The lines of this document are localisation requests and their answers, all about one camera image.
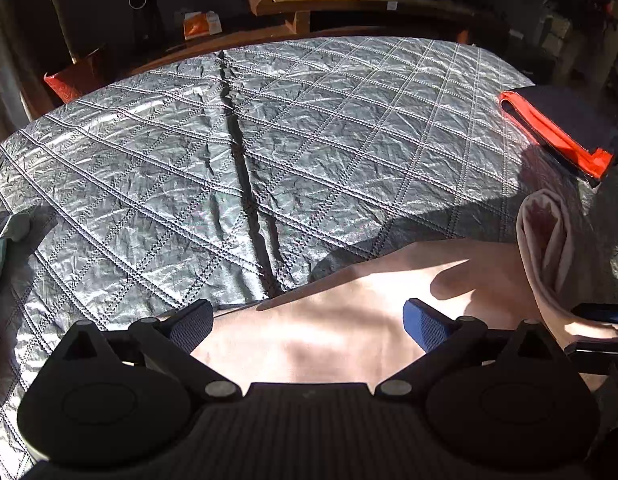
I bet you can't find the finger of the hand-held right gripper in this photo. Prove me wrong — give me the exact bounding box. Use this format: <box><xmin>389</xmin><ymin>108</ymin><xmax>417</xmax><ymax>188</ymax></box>
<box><xmin>572</xmin><ymin>301</ymin><xmax>618</xmax><ymax>326</ymax></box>
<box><xmin>564</xmin><ymin>341</ymin><xmax>618</xmax><ymax>377</ymax></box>

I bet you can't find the grey curtain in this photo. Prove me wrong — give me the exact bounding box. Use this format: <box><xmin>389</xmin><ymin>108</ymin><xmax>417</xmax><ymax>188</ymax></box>
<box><xmin>0</xmin><ymin>0</ymin><xmax>42</xmax><ymax>128</ymax></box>

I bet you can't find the folded navy orange garment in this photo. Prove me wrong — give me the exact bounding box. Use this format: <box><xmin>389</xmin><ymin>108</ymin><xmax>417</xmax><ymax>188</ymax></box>
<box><xmin>499</xmin><ymin>85</ymin><xmax>618</xmax><ymax>182</ymax></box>

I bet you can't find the green potted tree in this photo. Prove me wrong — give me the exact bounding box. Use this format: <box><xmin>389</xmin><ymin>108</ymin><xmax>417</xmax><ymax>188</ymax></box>
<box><xmin>0</xmin><ymin>0</ymin><xmax>86</xmax><ymax>65</ymax></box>

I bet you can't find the orange tissue box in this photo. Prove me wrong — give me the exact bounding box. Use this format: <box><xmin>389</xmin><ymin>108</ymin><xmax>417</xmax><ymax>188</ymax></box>
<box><xmin>183</xmin><ymin>10</ymin><xmax>223</xmax><ymax>41</ymax></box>

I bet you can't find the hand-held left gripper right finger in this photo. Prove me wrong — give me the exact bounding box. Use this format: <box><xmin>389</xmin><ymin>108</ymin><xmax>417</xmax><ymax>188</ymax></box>
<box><xmin>374</xmin><ymin>298</ymin><xmax>570</xmax><ymax>402</ymax></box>

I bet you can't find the red plant pot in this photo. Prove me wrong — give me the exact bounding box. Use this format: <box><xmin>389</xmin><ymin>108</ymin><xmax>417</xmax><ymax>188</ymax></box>
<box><xmin>43</xmin><ymin>47</ymin><xmax>112</xmax><ymax>106</ymax></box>

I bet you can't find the grey quilted bedspread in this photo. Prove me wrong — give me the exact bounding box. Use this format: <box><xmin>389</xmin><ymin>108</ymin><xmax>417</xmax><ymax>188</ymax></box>
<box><xmin>0</xmin><ymin>36</ymin><xmax>618</xmax><ymax>480</ymax></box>

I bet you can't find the light blue cloth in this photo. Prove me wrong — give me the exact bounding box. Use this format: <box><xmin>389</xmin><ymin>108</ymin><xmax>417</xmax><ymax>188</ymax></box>
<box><xmin>0</xmin><ymin>212</ymin><xmax>32</xmax><ymax>294</ymax></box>

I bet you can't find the black cylindrical speaker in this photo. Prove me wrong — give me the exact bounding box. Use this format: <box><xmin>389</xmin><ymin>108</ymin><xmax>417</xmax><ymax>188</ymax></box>
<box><xmin>128</xmin><ymin>0</ymin><xmax>165</xmax><ymax>48</ymax></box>

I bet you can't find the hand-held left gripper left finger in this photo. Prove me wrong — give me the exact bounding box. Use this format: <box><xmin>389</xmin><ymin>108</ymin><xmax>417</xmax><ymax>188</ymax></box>
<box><xmin>59</xmin><ymin>299</ymin><xmax>243</xmax><ymax>402</ymax></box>

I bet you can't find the peach pink garment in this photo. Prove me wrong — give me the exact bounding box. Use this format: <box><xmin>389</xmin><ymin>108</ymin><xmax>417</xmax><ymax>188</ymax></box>
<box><xmin>159</xmin><ymin>189</ymin><xmax>618</xmax><ymax>397</ymax></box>

